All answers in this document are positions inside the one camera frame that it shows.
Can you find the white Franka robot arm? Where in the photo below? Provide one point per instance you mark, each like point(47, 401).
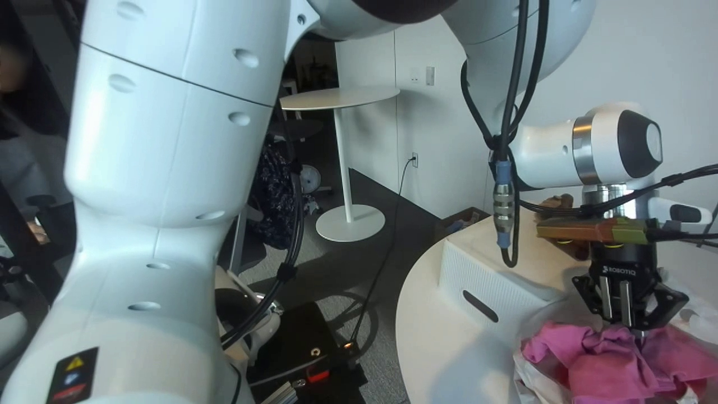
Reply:
point(163, 112)

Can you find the black floor control box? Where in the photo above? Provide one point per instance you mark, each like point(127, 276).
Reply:
point(298, 337)

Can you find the pink cloth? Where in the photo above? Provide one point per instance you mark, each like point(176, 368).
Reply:
point(596, 367)

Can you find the white round ball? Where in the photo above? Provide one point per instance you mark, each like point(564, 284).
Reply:
point(310, 177)

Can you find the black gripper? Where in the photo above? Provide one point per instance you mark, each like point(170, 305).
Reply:
point(623, 262)

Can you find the white round side table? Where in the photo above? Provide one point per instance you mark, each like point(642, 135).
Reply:
point(336, 97)

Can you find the white wall outlet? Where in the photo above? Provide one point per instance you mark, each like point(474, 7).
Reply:
point(412, 158)

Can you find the yellow-green wrist camera board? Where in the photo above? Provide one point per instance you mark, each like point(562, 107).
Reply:
point(591, 230)

